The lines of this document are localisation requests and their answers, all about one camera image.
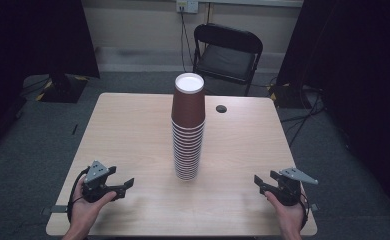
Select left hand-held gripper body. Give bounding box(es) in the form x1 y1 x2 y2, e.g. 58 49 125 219
81 160 119 204

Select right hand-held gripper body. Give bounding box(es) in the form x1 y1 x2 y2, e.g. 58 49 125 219
276 167 319 207

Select stack of brown paper cups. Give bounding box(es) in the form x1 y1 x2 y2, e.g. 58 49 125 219
170 72 207 182

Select person's right hand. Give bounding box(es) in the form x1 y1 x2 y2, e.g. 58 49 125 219
264 190 307 234

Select person's left hand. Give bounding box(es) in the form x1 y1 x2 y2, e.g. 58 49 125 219
70 179 118 233

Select black stand base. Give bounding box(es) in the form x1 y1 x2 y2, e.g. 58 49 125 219
268 82 305 110
35 73 90 104

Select black curtain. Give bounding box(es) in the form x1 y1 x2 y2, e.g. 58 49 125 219
275 0 390 222

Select black folding chair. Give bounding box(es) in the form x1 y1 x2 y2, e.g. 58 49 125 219
192 22 264 97

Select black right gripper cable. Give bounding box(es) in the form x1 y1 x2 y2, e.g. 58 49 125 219
298 190 310 231

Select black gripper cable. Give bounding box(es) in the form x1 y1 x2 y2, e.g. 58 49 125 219
66 167 91 224
298 190 310 231

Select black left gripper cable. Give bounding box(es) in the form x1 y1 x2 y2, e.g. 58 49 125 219
66 167 91 224

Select black floor cables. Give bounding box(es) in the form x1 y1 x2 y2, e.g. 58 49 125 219
280 87 325 148

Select black outlet cable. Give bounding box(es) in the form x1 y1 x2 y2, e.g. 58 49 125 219
178 5 196 73

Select white wall outlet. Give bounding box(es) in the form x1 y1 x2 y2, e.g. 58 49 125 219
175 0 200 15

